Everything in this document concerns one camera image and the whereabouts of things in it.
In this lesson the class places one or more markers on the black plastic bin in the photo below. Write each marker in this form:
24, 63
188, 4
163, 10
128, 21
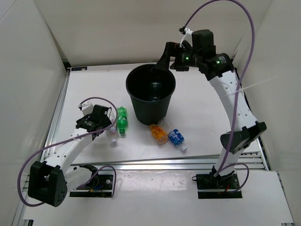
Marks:
137, 86

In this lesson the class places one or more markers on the aluminium frame rail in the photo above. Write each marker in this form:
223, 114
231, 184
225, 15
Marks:
154, 183

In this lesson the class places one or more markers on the clear bottle blue label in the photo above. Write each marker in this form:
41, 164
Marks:
174, 135

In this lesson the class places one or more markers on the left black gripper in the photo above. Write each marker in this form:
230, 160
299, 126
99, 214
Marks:
106, 122

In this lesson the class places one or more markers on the orange plastic bottle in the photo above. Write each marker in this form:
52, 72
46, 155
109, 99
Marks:
159, 134

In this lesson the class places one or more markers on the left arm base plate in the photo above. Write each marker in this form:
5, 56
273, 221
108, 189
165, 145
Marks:
102, 183

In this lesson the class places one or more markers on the clear plastic bottle white cap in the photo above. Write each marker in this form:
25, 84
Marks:
155, 90

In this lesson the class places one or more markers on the green plastic bottle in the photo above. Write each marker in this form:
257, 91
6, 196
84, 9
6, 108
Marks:
122, 122

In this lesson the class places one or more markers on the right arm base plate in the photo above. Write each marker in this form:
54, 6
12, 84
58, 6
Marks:
209, 187

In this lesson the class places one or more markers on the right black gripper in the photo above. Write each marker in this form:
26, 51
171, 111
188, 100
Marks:
170, 50

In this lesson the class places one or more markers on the white cable tie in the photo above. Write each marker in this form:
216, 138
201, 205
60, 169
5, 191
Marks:
247, 87

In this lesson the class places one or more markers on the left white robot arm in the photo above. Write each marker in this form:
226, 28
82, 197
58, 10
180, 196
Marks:
50, 180

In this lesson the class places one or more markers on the clear bottle red label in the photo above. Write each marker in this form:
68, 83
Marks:
112, 132

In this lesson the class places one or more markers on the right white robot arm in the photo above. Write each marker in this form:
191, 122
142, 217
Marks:
219, 71

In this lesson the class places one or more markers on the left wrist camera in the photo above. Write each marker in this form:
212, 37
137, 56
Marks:
86, 107

